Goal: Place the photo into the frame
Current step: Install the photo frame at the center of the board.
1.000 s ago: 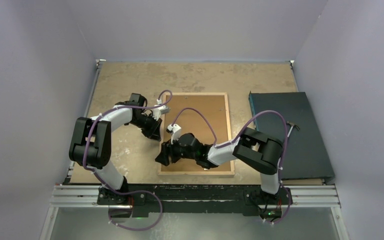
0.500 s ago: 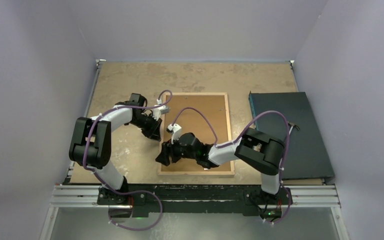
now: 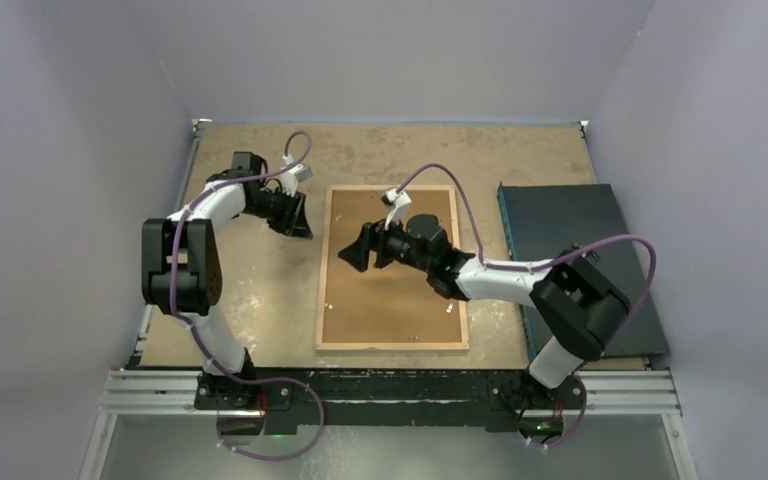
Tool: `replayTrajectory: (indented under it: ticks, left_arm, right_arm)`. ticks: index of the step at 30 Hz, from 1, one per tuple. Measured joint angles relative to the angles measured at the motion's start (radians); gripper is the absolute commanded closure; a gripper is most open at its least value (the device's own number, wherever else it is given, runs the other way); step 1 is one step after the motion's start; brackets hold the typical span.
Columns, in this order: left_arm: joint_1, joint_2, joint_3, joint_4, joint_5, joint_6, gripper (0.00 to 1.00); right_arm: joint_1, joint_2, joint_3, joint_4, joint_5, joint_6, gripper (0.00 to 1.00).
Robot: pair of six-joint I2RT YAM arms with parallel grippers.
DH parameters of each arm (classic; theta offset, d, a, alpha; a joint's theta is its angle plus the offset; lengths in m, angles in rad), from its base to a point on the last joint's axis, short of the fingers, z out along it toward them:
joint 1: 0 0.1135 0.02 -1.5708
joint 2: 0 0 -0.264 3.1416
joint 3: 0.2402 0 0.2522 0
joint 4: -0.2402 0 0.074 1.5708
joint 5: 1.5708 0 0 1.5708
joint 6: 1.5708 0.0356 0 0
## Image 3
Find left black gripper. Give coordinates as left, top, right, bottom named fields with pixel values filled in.
left=244, top=186, right=313, bottom=240

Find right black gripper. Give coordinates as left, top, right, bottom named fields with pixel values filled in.
left=338, top=212, right=432, bottom=275

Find brown backing board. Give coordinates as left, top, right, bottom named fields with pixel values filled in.
left=322, top=190, right=463, bottom=344

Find wooden picture frame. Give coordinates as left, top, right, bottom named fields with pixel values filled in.
left=314, top=184, right=471, bottom=352

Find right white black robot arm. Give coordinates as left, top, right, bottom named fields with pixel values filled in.
left=338, top=214, right=637, bottom=407

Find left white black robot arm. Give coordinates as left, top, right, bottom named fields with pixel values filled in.
left=141, top=152, right=312, bottom=409

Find dark blue book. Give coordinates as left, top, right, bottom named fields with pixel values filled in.
left=497, top=184, right=671, bottom=365

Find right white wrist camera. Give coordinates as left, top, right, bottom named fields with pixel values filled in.
left=381, top=187, right=412, bottom=230

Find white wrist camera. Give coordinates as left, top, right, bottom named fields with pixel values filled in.
left=277, top=154, right=313, bottom=196
left=381, top=187, right=412, bottom=230

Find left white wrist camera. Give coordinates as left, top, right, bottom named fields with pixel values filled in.
left=277, top=154, right=313, bottom=196

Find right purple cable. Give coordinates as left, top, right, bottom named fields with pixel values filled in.
left=393, top=163, right=658, bottom=452

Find purple cable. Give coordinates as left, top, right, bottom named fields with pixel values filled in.
left=167, top=131, right=326, bottom=464
left=393, top=163, right=658, bottom=452

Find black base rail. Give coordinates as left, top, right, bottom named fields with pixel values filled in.
left=194, top=367, right=585, bottom=435

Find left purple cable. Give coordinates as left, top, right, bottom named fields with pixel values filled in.
left=167, top=131, right=326, bottom=464

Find aluminium frame rails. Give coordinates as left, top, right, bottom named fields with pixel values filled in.
left=82, top=124, right=698, bottom=479

